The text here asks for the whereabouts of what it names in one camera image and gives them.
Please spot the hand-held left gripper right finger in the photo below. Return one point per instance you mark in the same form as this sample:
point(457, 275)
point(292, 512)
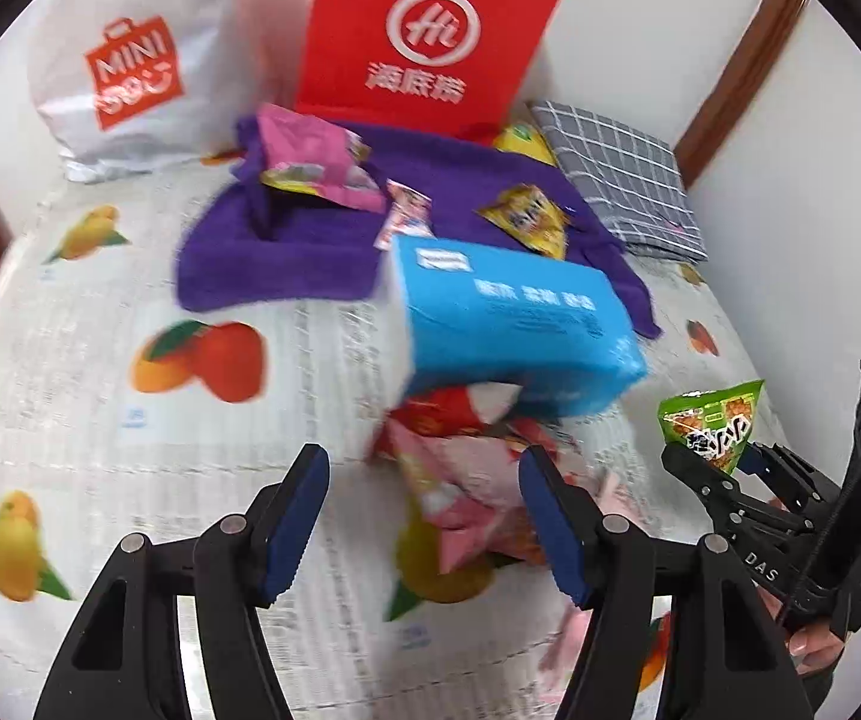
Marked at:
point(558, 532)

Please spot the magenta snack packet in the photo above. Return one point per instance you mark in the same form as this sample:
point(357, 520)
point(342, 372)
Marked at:
point(303, 150)

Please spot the blue tissue box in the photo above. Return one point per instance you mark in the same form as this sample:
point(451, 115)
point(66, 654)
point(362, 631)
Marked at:
point(513, 330)

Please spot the purple cloth tray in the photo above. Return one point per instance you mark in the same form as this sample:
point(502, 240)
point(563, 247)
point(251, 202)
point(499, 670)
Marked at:
point(310, 240)

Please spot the pink cartoon candy packet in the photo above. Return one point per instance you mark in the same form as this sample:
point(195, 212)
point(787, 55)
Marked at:
point(404, 214)

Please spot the red paper bag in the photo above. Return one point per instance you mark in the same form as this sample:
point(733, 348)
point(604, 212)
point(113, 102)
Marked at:
point(370, 30)

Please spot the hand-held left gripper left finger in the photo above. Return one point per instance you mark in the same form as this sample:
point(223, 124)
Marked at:
point(295, 532)

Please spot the brown wooden door frame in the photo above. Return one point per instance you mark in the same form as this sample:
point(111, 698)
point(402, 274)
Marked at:
point(745, 75)

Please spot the fruit print table cover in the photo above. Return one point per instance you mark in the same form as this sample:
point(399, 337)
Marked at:
point(100, 427)

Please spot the yellow green snack packet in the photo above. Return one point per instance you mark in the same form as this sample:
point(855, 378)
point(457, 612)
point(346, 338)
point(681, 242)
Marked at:
point(524, 144)

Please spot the grey checked folded cloth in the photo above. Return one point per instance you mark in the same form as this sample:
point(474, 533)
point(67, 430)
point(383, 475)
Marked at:
point(618, 165)

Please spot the light pink snack packet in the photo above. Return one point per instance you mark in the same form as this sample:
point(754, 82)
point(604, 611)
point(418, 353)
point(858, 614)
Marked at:
point(468, 495)
point(614, 495)

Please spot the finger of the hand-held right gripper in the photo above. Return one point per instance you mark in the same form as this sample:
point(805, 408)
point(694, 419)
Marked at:
point(708, 484)
point(790, 480)

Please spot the white plastic shopping bag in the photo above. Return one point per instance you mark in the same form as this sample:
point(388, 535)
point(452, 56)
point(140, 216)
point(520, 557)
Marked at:
point(145, 15)

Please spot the person's right hand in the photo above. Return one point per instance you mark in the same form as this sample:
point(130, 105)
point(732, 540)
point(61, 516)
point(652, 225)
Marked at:
point(813, 649)

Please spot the red snack packet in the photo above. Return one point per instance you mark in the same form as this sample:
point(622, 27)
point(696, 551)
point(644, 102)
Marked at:
point(438, 409)

